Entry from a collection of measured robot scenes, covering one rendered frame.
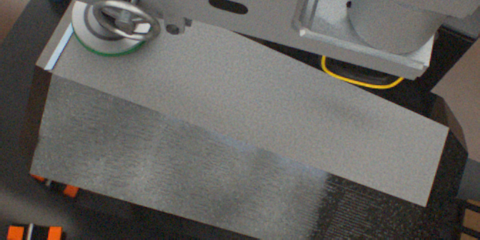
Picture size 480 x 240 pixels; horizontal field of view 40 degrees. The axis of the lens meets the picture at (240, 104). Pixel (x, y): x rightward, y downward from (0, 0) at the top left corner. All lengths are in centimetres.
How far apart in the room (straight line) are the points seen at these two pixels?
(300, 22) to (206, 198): 66
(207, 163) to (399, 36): 68
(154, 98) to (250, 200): 38
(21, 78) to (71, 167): 86
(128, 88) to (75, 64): 16
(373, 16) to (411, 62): 17
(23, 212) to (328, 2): 152
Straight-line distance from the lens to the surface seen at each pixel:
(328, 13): 143
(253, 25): 141
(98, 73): 181
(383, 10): 129
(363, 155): 178
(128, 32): 148
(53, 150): 193
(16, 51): 278
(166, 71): 180
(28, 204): 256
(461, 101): 285
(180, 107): 176
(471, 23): 211
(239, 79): 179
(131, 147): 183
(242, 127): 175
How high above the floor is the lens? 245
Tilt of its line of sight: 69 degrees down
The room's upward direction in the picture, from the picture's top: 12 degrees clockwise
